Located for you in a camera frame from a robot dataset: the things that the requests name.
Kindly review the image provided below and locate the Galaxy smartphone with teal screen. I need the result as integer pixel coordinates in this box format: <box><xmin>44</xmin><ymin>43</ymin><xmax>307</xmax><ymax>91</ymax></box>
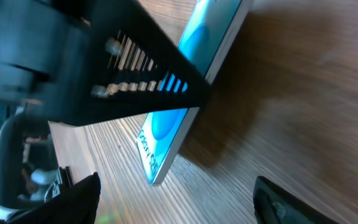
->
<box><xmin>137</xmin><ymin>0</ymin><xmax>252</xmax><ymax>185</ymax></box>

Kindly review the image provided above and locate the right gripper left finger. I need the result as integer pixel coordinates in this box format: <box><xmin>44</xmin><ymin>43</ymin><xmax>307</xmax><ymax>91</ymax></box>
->
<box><xmin>0</xmin><ymin>172</ymin><xmax>101</xmax><ymax>224</ymax></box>

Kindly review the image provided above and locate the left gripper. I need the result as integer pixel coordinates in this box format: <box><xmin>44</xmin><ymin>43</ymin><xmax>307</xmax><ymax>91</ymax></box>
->
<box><xmin>0</xmin><ymin>1</ymin><xmax>92</xmax><ymax>124</ymax></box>

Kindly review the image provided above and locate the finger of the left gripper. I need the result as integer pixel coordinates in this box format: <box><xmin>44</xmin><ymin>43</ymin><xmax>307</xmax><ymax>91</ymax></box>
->
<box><xmin>73</xmin><ymin>0</ymin><xmax>211</xmax><ymax>126</ymax></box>

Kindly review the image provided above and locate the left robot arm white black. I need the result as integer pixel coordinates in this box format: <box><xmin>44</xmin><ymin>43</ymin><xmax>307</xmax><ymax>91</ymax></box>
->
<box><xmin>0</xmin><ymin>0</ymin><xmax>210</xmax><ymax>210</ymax></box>

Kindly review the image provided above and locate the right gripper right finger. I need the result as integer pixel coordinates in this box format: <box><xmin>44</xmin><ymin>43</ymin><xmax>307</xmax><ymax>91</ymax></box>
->
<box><xmin>253</xmin><ymin>176</ymin><xmax>336</xmax><ymax>224</ymax></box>

